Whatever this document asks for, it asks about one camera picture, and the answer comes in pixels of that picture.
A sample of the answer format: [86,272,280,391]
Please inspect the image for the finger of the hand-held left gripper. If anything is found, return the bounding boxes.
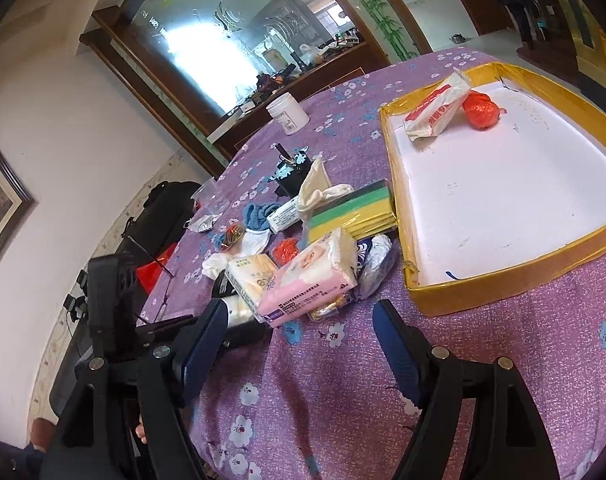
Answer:
[138,313,196,337]

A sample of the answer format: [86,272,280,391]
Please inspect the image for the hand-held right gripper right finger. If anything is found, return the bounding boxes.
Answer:
[372,300,566,480]

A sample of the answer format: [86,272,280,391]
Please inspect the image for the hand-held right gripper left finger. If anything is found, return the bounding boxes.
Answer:
[40,297,229,480]

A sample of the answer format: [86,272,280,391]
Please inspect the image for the blue white tissue pack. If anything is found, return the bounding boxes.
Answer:
[355,234,400,302]

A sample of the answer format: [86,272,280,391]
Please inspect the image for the pink tissue pack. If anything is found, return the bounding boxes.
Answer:
[256,227,360,329]

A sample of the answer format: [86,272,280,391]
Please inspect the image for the red plastic bag ball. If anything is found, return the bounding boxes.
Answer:
[272,238,302,267]

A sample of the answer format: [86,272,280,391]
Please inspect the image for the blue knit sock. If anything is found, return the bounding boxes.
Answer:
[241,201,282,232]

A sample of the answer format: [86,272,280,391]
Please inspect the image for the yellow green cloth stack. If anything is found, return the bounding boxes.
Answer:
[307,179,399,242]

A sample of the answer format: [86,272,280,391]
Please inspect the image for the cream cloth glove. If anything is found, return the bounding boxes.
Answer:
[297,158,355,221]

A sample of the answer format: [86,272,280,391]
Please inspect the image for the gold cardboard box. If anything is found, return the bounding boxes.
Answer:
[379,61,606,317]

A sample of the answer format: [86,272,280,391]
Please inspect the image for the person's left hand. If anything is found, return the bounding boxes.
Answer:
[134,409,150,447]

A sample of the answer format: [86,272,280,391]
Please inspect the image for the eyeglasses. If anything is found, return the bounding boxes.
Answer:
[132,239,178,327]

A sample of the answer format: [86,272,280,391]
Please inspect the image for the red paper bag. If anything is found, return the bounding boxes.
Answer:
[135,244,177,294]

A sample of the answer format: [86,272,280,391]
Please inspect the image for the crumpled white cloth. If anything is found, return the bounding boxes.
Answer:
[201,252,230,279]

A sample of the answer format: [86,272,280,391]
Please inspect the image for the cream tissue pack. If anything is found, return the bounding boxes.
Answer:
[225,254,280,312]

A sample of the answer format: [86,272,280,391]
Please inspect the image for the gold foil packet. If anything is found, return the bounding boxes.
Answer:
[307,294,355,322]

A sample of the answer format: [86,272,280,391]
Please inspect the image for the black bag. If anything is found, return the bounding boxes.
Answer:
[119,180,205,283]

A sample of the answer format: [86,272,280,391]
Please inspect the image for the silver foil wrapper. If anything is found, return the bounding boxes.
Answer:
[187,213,220,234]

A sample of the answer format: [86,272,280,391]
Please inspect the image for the bag of coloured rubber bands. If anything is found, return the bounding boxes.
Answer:
[214,225,250,252]

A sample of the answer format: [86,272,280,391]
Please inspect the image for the white face mask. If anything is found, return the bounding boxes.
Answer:
[240,230,272,257]

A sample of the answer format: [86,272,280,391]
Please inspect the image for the clear plastic cup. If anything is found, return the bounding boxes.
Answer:
[190,178,229,217]

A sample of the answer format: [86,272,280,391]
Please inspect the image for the white printed tube box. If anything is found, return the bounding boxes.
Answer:
[267,196,305,234]

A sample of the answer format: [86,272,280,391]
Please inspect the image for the black cylindrical motor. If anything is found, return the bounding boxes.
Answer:
[269,143,315,197]

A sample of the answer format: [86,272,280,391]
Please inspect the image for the white plastic jar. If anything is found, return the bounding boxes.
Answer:
[266,94,309,135]

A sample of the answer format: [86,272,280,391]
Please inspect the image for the white red tissue pack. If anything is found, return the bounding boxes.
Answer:
[404,69,471,141]

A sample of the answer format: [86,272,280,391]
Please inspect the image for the orange plastic bag ball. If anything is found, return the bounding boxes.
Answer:
[463,91,504,132]

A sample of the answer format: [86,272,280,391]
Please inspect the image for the wood-framed glass partition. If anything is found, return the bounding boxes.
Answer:
[80,0,434,177]

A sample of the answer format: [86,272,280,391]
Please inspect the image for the gold pillar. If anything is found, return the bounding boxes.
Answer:
[532,0,606,122]

